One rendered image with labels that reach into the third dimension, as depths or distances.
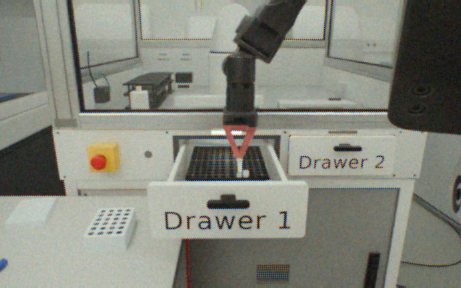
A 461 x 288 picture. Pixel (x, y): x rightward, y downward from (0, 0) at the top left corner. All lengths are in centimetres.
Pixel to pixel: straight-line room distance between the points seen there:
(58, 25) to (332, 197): 87
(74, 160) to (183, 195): 47
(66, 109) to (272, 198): 61
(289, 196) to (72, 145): 62
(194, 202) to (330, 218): 55
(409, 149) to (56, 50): 97
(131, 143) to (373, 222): 75
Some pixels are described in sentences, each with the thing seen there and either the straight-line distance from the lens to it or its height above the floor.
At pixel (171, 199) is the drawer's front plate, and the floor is 90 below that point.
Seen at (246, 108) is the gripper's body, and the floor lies 105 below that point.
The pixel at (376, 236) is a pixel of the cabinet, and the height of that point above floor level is 60.
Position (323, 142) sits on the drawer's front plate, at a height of 91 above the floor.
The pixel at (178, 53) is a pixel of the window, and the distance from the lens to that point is 91.
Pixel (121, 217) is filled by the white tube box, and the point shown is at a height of 80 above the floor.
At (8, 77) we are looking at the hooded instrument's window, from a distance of 153.
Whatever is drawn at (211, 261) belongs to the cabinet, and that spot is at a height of 52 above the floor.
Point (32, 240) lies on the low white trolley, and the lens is 87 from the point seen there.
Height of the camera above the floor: 118
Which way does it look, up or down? 17 degrees down
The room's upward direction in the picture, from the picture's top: straight up
